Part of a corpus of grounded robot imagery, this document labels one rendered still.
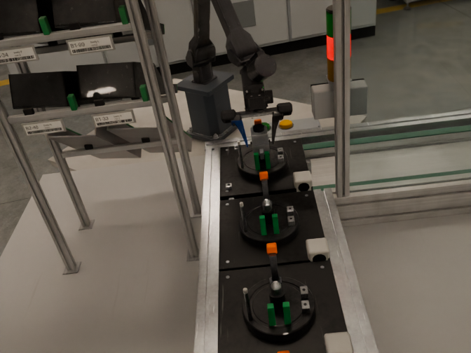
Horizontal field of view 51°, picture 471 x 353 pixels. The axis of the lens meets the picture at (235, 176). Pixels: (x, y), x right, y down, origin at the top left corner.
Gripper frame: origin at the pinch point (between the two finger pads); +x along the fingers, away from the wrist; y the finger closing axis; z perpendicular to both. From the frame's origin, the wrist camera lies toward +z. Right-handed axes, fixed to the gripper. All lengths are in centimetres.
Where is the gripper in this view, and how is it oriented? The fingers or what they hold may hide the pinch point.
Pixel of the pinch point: (258, 132)
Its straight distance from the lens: 130.5
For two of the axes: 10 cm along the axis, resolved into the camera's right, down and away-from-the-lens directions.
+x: 1.2, 9.9, -0.4
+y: 9.9, -1.2, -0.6
